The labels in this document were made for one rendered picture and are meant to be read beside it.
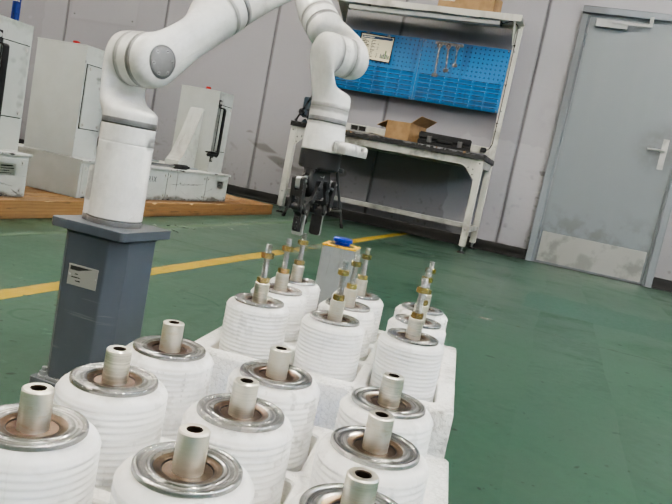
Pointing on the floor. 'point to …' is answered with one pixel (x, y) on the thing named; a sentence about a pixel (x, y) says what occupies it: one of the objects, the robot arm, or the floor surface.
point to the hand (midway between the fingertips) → (306, 227)
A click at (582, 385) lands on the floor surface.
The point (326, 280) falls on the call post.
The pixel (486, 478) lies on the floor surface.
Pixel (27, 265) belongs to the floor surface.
